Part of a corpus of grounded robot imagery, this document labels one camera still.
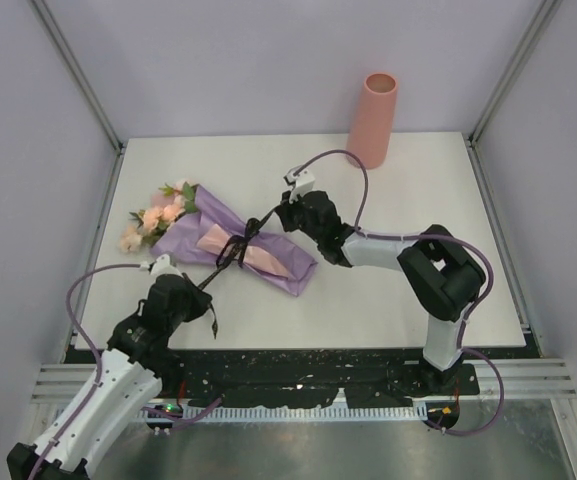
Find purple wrapping paper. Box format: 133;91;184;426
150;186;317;296

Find pink tissue paper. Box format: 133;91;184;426
197;231;294;279

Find pink artificial flower bunch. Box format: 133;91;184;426
118;180;199;254

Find black ribbon gold lettering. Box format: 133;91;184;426
198;209;275;291

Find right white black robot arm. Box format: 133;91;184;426
275;191;494;394

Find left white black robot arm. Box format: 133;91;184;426
7;274;212;479

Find pink tapered vase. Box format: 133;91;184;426
346;72;398;170

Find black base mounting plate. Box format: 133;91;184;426
62;347;482;409

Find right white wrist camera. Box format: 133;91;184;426
284;167;315;203

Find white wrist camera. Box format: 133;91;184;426
138;254;182;277
284;167;315;203

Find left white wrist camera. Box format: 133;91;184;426
138;254;182;277

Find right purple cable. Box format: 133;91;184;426
295;149;507;439

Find white slotted cable duct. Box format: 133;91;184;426
112;403;428;424

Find aluminium front rail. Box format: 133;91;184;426
30;358;577;404

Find right aluminium frame post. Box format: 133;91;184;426
466;0;562;149

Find aluminium frame post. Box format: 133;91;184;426
30;0;124;154
466;0;562;149

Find left aluminium frame post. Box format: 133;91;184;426
30;0;124;154

